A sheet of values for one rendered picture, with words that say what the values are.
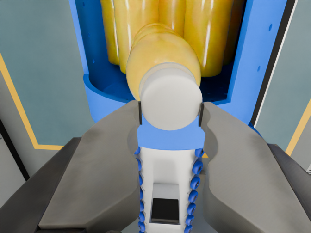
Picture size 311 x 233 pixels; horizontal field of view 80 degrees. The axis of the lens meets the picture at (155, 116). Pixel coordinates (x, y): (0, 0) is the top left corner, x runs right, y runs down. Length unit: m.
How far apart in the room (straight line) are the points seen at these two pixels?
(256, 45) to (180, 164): 0.53
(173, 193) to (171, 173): 0.07
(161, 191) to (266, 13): 0.64
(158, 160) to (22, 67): 1.48
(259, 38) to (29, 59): 1.72
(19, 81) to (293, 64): 2.15
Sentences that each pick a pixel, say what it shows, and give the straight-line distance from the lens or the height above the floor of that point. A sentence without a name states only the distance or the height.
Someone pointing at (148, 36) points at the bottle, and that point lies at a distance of 0.17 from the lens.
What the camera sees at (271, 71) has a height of 0.15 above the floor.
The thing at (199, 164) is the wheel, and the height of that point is 0.97.
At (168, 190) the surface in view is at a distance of 0.75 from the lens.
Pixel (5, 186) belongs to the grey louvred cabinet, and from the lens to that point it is 2.46.
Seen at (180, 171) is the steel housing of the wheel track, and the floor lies 0.93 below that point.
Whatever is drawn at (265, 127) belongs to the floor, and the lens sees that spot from 1.89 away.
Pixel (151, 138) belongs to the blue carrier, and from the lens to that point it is 0.23.
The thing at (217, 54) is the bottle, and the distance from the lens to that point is 0.30.
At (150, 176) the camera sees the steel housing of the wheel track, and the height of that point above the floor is 0.93.
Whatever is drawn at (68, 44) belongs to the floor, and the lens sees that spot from 1.62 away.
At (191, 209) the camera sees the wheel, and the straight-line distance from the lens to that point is 0.81.
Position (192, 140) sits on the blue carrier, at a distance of 0.23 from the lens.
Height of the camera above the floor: 1.41
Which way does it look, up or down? 59 degrees down
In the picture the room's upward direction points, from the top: 172 degrees counter-clockwise
